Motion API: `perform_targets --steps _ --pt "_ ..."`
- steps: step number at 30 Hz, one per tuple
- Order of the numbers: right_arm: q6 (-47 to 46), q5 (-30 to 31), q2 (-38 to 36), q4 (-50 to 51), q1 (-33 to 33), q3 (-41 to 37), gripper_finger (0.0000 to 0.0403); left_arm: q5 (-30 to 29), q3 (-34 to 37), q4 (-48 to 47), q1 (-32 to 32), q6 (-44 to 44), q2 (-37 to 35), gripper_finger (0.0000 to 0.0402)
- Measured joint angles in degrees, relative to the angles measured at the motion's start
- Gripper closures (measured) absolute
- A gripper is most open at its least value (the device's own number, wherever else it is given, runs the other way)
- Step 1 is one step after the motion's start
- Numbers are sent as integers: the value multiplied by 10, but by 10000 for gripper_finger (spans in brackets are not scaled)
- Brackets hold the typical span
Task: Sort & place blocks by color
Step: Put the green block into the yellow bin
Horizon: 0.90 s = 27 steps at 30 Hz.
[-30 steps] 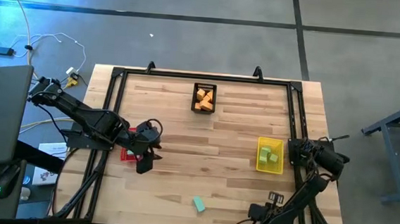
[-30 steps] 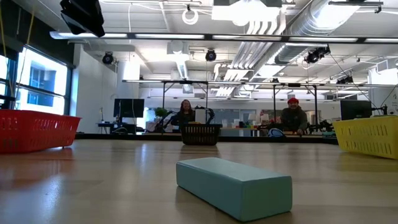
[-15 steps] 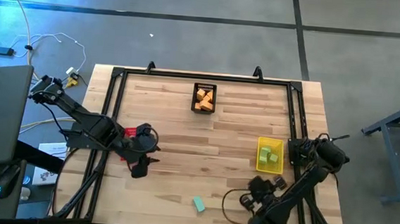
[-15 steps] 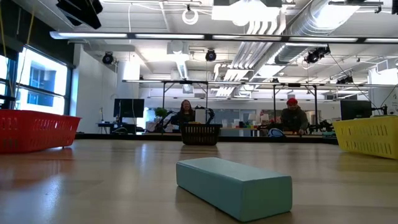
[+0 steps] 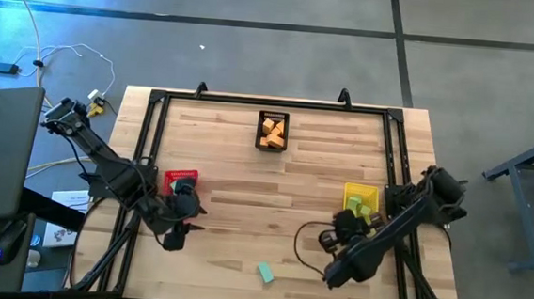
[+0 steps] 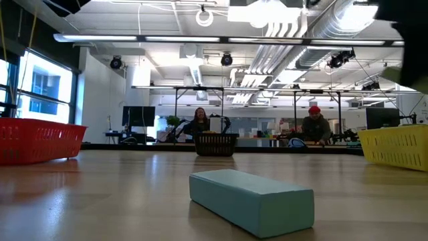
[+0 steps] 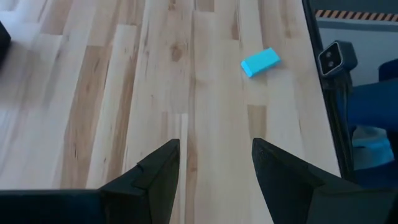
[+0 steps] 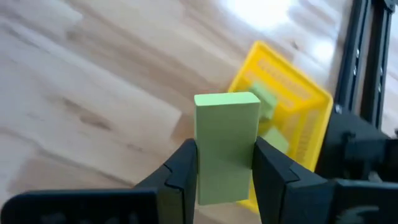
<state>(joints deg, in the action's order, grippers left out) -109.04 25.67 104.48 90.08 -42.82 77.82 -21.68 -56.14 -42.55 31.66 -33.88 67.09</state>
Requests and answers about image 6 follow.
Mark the black metal gantry frame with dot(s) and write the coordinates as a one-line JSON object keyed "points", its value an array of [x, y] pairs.
{"points": [[187, 88], [316, 91]]}

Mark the red plastic basket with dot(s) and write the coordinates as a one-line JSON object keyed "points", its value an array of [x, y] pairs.
{"points": [[36, 142]]}

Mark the green potted plant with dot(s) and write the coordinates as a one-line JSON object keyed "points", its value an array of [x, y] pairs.
{"points": [[173, 121]]}

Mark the person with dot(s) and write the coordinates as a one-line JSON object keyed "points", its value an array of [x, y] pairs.
{"points": [[316, 129], [199, 124]]}

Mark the green wooden block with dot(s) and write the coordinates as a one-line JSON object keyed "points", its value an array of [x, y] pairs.
{"points": [[391, 74]]}

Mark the black plastic basket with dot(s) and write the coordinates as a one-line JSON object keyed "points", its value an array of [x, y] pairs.
{"points": [[215, 144]]}

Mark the black background robot arm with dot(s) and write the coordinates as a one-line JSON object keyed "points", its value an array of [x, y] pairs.
{"points": [[225, 122], [180, 130], [349, 136]]}

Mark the black ceiling lamp cluster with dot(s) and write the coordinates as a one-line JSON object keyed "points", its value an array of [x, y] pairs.
{"points": [[341, 58]]}

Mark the long light blue wooden block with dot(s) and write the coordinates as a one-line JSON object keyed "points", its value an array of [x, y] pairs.
{"points": [[250, 201]]}

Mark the yellow plastic basket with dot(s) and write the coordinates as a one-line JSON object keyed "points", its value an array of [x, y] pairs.
{"points": [[394, 147]]}

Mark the black aluminium table frame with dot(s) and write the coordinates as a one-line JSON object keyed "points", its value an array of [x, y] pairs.
{"points": [[103, 146]]}

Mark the long ceiling light bar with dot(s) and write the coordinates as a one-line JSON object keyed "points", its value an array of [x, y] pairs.
{"points": [[182, 39]]}

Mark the blue white round object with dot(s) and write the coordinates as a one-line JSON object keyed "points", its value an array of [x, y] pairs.
{"points": [[296, 144]]}

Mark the large window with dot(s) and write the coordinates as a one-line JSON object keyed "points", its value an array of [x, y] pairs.
{"points": [[43, 93]]}

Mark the black computer monitor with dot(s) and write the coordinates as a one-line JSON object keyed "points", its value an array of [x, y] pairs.
{"points": [[138, 116], [382, 118]]}

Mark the silver ventilation duct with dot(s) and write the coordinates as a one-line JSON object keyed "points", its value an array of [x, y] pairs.
{"points": [[347, 16]]}

